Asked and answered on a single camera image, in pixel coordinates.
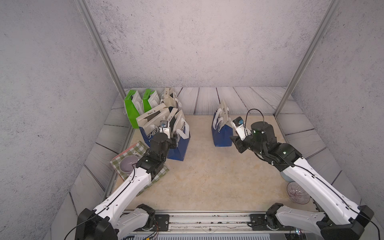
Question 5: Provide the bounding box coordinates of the red board under cloth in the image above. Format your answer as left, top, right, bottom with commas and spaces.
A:
111, 141, 139, 162

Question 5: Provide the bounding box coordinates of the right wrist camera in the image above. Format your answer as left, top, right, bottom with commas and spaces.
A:
233, 117, 244, 128

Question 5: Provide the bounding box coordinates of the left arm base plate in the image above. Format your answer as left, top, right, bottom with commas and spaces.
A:
146, 214, 170, 232

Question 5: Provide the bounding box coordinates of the clear glass saucer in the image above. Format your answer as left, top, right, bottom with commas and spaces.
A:
287, 182, 311, 205

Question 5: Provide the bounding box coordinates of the green white takeout bag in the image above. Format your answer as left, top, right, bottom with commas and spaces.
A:
124, 90, 144, 129
142, 89, 160, 113

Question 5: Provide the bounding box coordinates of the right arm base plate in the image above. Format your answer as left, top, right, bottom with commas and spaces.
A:
247, 203, 295, 231

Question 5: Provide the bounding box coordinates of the dark navy takeaway bag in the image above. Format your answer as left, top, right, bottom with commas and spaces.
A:
160, 88, 183, 110

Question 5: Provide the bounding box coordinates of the light blue mug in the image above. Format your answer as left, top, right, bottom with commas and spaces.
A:
280, 172, 294, 183

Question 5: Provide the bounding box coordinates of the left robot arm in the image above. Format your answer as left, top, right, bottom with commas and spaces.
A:
74, 133, 177, 240

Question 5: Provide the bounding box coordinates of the lilac ceramic bowl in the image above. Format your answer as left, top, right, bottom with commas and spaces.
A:
119, 155, 139, 175

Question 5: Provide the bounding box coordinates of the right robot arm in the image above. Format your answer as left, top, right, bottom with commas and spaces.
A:
230, 117, 374, 240

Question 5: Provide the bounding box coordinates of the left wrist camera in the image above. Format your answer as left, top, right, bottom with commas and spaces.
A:
159, 120, 169, 128

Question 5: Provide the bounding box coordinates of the blue white takeout bag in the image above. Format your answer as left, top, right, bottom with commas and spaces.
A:
136, 103, 170, 147

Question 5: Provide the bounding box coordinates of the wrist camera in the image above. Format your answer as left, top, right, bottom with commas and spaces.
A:
233, 117, 244, 128
159, 120, 169, 128

